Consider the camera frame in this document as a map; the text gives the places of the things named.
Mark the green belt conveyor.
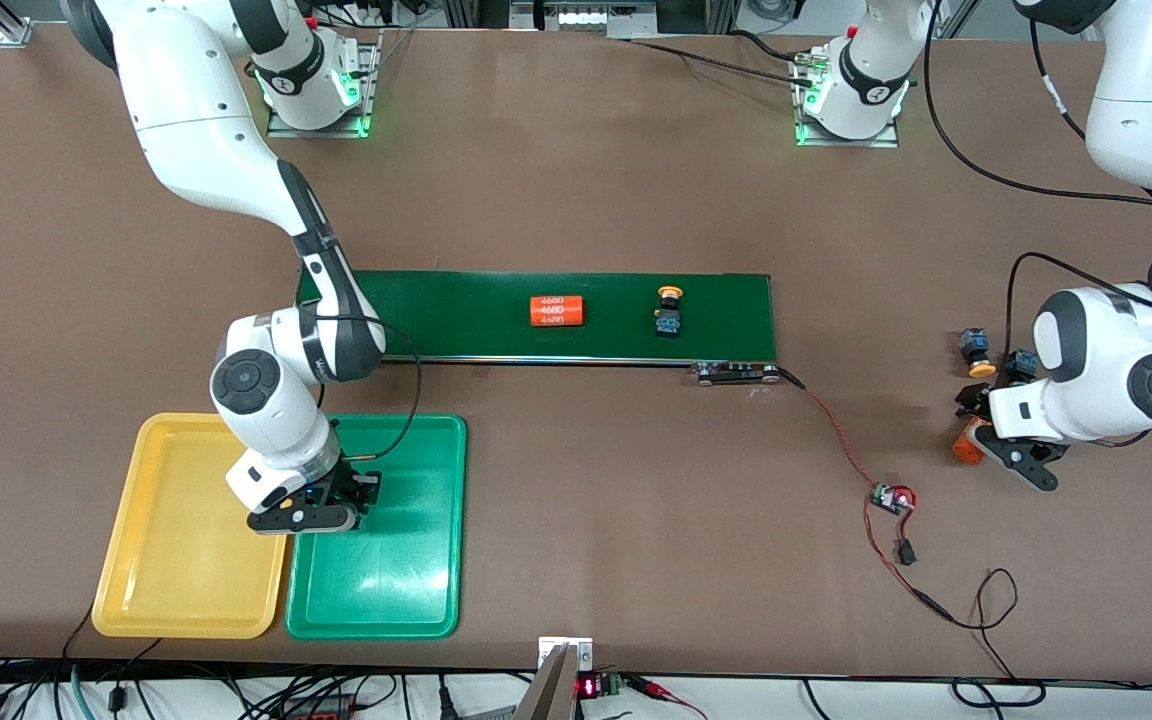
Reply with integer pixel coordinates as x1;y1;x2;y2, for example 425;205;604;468
296;267;785;388

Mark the orange cylinder white 4680 print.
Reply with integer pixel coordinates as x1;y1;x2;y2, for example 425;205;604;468
951;418;992;466
530;295;587;328

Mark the small metal bracket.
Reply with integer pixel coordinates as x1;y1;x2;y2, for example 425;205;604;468
538;636;595;669

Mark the thin black cable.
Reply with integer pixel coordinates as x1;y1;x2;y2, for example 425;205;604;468
921;567;1049;709

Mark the red alligator clip lead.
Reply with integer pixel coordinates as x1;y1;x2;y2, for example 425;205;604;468
626;675;709;720

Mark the small motor controller board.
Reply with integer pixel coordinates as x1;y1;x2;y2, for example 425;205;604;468
870;482;919;517

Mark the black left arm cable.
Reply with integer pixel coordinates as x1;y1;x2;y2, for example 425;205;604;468
921;0;1152;346

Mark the green plastic tray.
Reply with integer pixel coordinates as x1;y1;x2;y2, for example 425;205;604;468
285;414;468;641

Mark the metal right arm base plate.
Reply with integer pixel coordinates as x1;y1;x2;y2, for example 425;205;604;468
266;28;383;140

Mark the aluminium frame with labels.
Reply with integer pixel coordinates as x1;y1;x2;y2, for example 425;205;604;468
509;0;659;33

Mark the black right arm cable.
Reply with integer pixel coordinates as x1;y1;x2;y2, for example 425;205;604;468
319;315;424;463

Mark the black table cable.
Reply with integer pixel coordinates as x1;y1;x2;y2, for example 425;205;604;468
624;36;815;85

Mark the grey camera stand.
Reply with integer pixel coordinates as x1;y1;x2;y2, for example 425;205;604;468
514;643;580;720

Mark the red black twin wire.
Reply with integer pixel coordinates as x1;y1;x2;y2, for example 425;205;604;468
863;497;940;613

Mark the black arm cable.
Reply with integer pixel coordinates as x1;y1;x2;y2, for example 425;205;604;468
319;315;424;463
921;0;1152;346

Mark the yellow plastic tray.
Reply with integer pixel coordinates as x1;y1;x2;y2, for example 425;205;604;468
91;412;304;640

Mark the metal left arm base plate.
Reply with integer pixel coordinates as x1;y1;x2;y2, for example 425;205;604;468
794;55;901;149

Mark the red black motor wire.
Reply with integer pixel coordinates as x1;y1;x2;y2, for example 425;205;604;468
781;368;882;491

